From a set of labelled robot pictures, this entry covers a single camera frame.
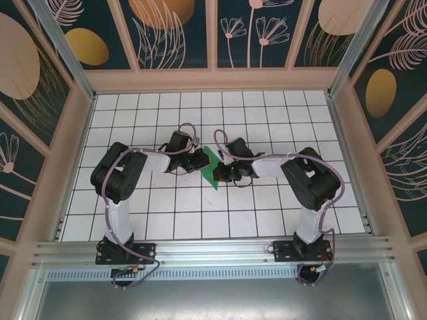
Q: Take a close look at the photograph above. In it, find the grey metal sheet panel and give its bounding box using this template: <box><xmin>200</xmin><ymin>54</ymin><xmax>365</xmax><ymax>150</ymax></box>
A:
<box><xmin>31</xmin><ymin>279</ymin><xmax>400</xmax><ymax>320</ymax></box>

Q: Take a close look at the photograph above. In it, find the purple camera cable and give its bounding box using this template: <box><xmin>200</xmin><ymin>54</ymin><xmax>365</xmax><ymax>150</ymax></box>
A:
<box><xmin>101</xmin><ymin>123</ymin><xmax>197</xmax><ymax>291</ymax></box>
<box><xmin>213</xmin><ymin>129</ymin><xmax>346</xmax><ymax>287</ymax></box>

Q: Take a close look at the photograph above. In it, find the aluminium mounting rail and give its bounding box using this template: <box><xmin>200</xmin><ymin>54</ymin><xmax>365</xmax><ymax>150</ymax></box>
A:
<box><xmin>32</xmin><ymin>235</ymin><xmax>398</xmax><ymax>268</ymax></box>

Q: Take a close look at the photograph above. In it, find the aluminium side rail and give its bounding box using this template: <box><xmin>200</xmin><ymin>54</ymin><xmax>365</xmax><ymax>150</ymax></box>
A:
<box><xmin>324</xmin><ymin>91</ymin><xmax>378</xmax><ymax>237</ymax></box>
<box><xmin>49</xmin><ymin>94</ymin><xmax>98</xmax><ymax>243</ymax></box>

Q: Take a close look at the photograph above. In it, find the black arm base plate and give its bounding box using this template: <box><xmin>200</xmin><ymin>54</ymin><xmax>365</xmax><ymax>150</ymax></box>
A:
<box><xmin>95</xmin><ymin>242</ymin><xmax>157</xmax><ymax>266</ymax></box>
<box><xmin>272</xmin><ymin>239</ymin><xmax>335</xmax><ymax>263</ymax></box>

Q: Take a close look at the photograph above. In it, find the green paper sheet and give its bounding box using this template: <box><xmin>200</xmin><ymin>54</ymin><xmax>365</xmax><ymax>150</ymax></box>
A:
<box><xmin>200</xmin><ymin>146</ymin><xmax>224</xmax><ymax>191</ymax></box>

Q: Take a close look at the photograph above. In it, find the slotted grey cable duct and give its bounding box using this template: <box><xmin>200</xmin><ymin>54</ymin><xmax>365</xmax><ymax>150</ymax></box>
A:
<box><xmin>45</xmin><ymin>265</ymin><xmax>301</xmax><ymax>281</ymax></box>

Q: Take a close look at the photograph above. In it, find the aluminium corner post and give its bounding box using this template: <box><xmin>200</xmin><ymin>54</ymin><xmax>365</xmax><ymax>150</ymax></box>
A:
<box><xmin>328</xmin><ymin>0</ymin><xmax>390</xmax><ymax>99</ymax></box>
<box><xmin>26</xmin><ymin>0</ymin><xmax>97</xmax><ymax>103</ymax></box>

